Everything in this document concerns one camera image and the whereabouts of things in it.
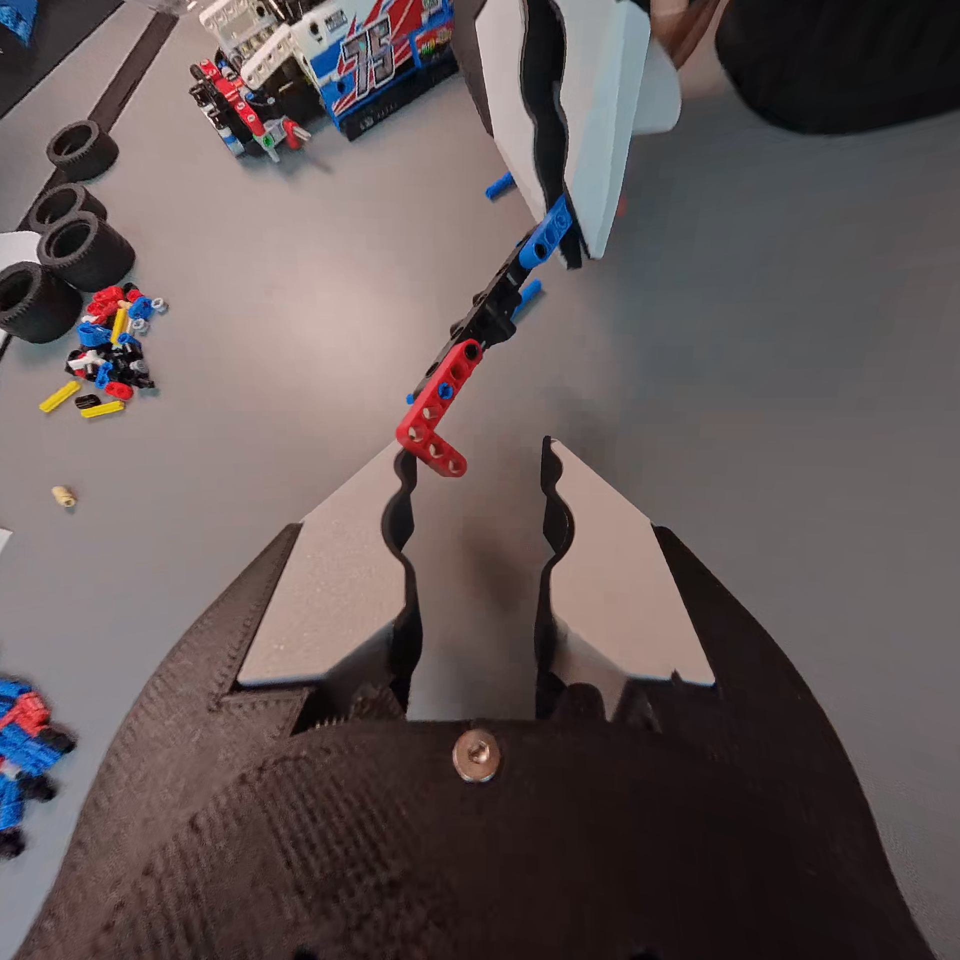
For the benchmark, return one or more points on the pile of mixed small pieces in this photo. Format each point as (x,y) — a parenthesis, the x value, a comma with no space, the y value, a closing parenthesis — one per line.
(112,352)

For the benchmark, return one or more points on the person's right hand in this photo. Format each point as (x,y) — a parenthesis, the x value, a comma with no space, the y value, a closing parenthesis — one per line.
(686,30)

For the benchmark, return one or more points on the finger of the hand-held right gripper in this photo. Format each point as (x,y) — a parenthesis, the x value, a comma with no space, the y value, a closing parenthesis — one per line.
(607,112)
(506,75)

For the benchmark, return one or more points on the black knit cloth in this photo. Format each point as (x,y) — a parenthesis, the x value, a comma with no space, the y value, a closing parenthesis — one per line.
(840,67)

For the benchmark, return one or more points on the partly built toy race car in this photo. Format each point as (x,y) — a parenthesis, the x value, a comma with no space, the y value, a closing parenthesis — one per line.
(360,67)

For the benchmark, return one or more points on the grey desk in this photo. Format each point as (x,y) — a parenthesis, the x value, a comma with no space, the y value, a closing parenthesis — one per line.
(712,375)

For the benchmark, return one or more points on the small tan connector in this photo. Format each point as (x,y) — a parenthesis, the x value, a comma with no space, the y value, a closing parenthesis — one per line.
(64,496)

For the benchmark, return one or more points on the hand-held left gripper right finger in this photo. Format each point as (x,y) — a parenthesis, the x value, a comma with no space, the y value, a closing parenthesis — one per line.
(622,600)

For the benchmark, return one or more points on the blue connector pin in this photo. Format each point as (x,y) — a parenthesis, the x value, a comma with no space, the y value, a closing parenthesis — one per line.
(499,186)
(531,294)

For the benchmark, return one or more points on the black red blue beam assembly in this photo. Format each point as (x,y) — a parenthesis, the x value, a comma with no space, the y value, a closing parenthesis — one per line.
(487,315)

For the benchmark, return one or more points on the black toy tyre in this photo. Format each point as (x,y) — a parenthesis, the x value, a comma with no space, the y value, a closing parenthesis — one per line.
(101,161)
(105,262)
(37,319)
(45,196)

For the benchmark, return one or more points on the black desk strip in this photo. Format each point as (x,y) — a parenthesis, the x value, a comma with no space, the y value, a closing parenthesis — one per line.
(135,67)

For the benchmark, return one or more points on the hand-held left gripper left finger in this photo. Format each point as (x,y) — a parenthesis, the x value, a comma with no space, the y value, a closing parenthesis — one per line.
(330,600)

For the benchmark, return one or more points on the pile of blue red pins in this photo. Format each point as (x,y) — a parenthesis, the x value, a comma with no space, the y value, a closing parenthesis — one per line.
(26,742)

